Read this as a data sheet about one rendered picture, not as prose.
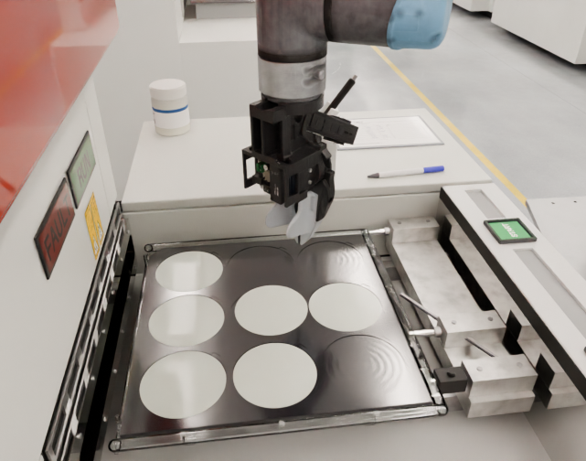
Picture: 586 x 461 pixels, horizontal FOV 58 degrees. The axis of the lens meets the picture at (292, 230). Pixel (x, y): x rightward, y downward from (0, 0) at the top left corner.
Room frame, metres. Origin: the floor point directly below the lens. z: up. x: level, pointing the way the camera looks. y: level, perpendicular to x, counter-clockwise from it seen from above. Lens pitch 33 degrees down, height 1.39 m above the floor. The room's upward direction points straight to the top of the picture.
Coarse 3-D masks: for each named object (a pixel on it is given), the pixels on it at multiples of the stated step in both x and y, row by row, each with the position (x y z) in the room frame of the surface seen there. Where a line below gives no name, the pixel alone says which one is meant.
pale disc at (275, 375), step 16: (256, 352) 0.47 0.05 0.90; (272, 352) 0.47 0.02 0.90; (288, 352) 0.47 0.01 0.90; (304, 352) 0.47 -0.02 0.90; (240, 368) 0.45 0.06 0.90; (256, 368) 0.45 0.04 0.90; (272, 368) 0.45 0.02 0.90; (288, 368) 0.45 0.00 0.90; (304, 368) 0.45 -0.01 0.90; (240, 384) 0.42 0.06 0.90; (256, 384) 0.42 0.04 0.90; (272, 384) 0.42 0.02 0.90; (288, 384) 0.42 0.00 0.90; (304, 384) 0.42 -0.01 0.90; (256, 400) 0.40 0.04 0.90; (272, 400) 0.40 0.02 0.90; (288, 400) 0.40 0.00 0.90
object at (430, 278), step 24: (432, 240) 0.75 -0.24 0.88; (408, 264) 0.68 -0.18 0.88; (432, 264) 0.68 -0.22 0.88; (408, 288) 0.64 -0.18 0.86; (432, 288) 0.62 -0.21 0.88; (456, 288) 0.62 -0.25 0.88; (432, 312) 0.57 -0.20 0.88; (456, 312) 0.57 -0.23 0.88; (456, 360) 0.48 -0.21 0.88; (480, 408) 0.41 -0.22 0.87; (504, 408) 0.42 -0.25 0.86; (528, 408) 0.42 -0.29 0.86
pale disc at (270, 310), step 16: (256, 288) 0.59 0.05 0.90; (272, 288) 0.59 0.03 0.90; (288, 288) 0.59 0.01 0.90; (240, 304) 0.56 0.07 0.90; (256, 304) 0.56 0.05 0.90; (272, 304) 0.56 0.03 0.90; (288, 304) 0.56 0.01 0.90; (304, 304) 0.56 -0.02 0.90; (240, 320) 0.53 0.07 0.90; (256, 320) 0.53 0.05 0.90; (272, 320) 0.53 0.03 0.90; (288, 320) 0.53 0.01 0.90
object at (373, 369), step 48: (288, 240) 0.72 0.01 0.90; (336, 240) 0.72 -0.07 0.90; (144, 288) 0.59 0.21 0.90; (240, 288) 0.59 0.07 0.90; (144, 336) 0.50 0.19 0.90; (240, 336) 0.50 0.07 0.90; (288, 336) 0.50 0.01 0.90; (336, 336) 0.50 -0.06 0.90; (384, 336) 0.50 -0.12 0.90; (336, 384) 0.42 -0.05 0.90; (384, 384) 0.42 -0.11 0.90; (144, 432) 0.36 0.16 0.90
